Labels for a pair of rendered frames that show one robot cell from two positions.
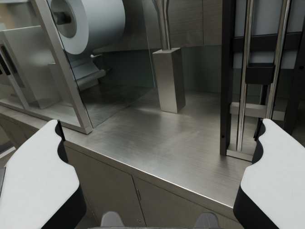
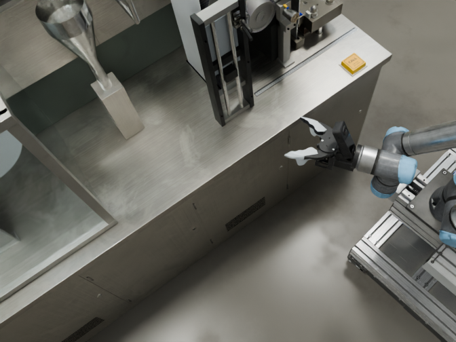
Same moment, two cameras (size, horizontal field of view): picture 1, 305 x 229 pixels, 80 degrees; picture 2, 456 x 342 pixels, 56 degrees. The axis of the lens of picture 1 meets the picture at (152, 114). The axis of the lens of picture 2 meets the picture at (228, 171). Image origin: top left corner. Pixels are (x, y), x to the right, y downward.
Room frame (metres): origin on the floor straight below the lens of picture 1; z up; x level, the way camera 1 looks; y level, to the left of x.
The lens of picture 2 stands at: (0.00, 0.65, 2.33)
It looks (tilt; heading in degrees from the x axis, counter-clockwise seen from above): 63 degrees down; 298
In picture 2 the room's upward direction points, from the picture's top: 14 degrees counter-clockwise
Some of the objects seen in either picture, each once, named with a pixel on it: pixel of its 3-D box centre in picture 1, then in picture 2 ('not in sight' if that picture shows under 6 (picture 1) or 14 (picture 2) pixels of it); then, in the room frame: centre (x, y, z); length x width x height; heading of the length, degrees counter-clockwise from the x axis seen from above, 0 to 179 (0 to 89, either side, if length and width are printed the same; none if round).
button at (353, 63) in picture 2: not in sight; (353, 63); (-0.02, -0.58, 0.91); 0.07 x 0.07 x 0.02; 51
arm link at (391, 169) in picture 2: not in sight; (393, 167); (-0.18, 0.03, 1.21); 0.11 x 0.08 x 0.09; 174
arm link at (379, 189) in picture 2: not in sight; (387, 176); (-0.18, 0.01, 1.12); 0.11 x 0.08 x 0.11; 84
